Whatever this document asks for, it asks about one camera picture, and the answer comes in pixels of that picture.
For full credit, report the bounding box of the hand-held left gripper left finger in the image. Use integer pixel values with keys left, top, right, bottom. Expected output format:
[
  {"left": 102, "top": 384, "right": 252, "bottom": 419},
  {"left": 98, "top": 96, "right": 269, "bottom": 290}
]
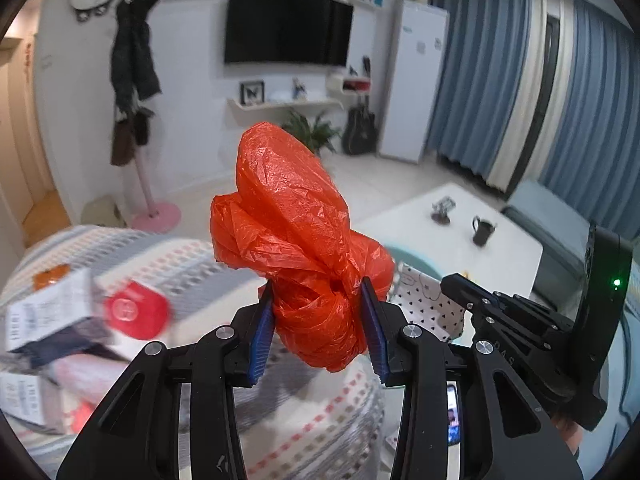
[{"left": 56, "top": 280, "right": 275, "bottom": 480}]

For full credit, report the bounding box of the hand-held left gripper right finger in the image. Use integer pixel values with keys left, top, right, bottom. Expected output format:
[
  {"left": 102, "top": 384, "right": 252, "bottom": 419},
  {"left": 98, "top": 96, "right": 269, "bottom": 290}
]
[{"left": 359, "top": 276, "right": 583, "bottom": 480}]

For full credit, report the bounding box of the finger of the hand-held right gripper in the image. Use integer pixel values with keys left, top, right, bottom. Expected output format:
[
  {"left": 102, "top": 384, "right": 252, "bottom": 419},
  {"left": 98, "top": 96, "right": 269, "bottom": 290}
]
[
  {"left": 440, "top": 272, "right": 574, "bottom": 334},
  {"left": 471, "top": 311, "right": 577, "bottom": 362}
]

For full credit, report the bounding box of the light blue plastic basket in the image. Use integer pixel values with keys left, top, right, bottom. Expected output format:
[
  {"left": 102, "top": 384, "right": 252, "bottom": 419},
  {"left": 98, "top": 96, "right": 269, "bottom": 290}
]
[{"left": 382, "top": 244, "right": 431, "bottom": 291}]

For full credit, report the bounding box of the red and white paper bowl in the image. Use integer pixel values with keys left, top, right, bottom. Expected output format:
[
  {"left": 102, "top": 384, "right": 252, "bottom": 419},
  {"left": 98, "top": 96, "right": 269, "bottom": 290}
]
[{"left": 102, "top": 280, "right": 171, "bottom": 341}]

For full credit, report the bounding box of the orange plastic bag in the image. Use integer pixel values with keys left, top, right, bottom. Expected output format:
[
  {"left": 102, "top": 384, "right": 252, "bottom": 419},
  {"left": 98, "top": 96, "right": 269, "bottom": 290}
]
[{"left": 210, "top": 121, "right": 396, "bottom": 373}]

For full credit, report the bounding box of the red and blue box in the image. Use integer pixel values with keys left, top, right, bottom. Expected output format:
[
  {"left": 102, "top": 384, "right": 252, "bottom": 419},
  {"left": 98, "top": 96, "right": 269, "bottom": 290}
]
[{"left": 30, "top": 325, "right": 131, "bottom": 411}]

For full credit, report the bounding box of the white carton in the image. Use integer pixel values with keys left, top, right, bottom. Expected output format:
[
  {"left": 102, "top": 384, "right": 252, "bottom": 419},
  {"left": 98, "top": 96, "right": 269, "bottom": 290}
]
[{"left": 5, "top": 266, "right": 108, "bottom": 352}]

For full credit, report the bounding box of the person's right hand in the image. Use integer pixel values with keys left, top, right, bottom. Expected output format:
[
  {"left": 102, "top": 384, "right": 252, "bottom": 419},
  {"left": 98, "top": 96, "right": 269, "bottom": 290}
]
[{"left": 550, "top": 410, "right": 583, "bottom": 461}]

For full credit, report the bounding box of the white heart-print cloth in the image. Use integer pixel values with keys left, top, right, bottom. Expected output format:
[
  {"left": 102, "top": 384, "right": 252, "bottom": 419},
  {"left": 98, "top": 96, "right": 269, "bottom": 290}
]
[{"left": 387, "top": 262, "right": 466, "bottom": 341}]

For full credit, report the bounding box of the black mug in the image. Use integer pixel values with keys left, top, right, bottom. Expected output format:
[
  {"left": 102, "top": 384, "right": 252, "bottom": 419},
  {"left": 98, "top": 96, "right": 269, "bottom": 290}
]
[{"left": 471, "top": 216, "right": 496, "bottom": 247}]

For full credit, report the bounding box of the white coffee table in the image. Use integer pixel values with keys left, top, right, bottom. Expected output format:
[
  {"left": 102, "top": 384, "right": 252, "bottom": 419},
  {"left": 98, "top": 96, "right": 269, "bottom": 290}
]
[{"left": 355, "top": 182, "right": 544, "bottom": 356}]

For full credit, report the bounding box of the striped woven blanket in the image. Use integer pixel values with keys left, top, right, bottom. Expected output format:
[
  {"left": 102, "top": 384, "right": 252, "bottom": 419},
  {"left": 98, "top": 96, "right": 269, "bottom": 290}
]
[{"left": 0, "top": 225, "right": 396, "bottom": 480}]

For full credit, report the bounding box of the dark phone stand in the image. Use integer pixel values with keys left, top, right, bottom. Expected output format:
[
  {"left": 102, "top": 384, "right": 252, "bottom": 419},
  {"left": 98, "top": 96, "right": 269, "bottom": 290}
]
[{"left": 431, "top": 198, "right": 456, "bottom": 226}]

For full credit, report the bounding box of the smartphone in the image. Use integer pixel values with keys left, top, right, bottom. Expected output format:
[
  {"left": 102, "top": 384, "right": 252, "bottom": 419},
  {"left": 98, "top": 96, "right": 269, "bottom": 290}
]
[{"left": 446, "top": 382, "right": 461, "bottom": 446}]

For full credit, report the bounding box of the teal grey sofa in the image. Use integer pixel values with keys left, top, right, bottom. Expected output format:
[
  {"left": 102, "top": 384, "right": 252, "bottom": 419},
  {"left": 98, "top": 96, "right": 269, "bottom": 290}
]
[{"left": 502, "top": 180, "right": 596, "bottom": 301}]

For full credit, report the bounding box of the light blue sofa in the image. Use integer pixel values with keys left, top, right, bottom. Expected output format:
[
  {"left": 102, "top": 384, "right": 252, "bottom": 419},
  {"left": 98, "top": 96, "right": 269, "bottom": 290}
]
[{"left": 595, "top": 320, "right": 640, "bottom": 480}]

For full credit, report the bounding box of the pink coat rack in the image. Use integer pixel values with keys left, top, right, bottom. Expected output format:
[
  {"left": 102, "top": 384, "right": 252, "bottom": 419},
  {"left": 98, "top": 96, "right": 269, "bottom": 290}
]
[{"left": 112, "top": 0, "right": 181, "bottom": 233}]

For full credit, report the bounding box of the black acoustic guitar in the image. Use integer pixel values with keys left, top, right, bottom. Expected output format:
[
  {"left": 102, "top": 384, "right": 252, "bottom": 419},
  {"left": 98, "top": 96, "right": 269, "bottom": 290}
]
[{"left": 342, "top": 57, "right": 377, "bottom": 156}]

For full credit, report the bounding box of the blue and cream curtain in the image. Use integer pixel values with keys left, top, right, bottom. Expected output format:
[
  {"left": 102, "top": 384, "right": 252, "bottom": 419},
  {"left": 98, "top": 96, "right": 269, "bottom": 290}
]
[{"left": 425, "top": 0, "right": 640, "bottom": 241}]

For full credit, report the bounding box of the beige stool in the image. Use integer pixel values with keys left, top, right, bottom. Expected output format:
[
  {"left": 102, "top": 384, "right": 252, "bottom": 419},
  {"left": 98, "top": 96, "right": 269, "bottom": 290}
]
[{"left": 80, "top": 197, "right": 126, "bottom": 228}]

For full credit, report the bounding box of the green potted plant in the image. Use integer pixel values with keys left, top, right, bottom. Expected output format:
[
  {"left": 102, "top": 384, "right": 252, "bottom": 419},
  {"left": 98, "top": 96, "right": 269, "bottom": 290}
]
[{"left": 282, "top": 110, "right": 342, "bottom": 156}]

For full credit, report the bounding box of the white standing air conditioner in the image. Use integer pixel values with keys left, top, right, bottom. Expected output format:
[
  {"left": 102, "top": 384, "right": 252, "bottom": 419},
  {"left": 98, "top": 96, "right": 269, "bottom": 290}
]
[{"left": 378, "top": 0, "right": 449, "bottom": 163}]

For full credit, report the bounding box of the brown handbag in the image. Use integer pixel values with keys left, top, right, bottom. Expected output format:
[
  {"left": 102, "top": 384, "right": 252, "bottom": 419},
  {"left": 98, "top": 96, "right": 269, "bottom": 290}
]
[{"left": 111, "top": 119, "right": 136, "bottom": 167}]

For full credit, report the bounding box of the small black bag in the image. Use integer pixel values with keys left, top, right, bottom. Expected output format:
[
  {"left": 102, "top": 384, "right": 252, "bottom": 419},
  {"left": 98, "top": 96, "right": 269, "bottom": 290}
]
[{"left": 132, "top": 110, "right": 152, "bottom": 147}]

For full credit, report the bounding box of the white barcode box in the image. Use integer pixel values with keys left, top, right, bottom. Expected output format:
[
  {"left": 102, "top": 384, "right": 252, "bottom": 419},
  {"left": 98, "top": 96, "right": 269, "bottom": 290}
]
[{"left": 0, "top": 372, "right": 66, "bottom": 433}]

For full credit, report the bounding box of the black jacket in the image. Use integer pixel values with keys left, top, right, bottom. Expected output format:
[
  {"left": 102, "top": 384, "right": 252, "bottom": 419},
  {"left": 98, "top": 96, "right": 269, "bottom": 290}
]
[{"left": 110, "top": 0, "right": 162, "bottom": 111}]

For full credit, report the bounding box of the black flat screen television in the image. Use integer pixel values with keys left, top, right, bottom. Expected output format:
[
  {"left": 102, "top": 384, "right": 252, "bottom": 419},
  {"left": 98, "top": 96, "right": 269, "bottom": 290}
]
[{"left": 223, "top": 0, "right": 353, "bottom": 67}]

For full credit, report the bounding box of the rounded white wall cubby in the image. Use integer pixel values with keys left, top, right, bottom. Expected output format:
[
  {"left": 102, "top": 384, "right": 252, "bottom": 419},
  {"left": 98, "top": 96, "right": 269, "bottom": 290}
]
[{"left": 327, "top": 72, "right": 373, "bottom": 106}]

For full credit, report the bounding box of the butterfly picture frame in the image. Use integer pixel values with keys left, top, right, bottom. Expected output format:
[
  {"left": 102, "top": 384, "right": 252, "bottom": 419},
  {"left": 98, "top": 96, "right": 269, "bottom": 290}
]
[{"left": 240, "top": 81, "right": 265, "bottom": 107}]

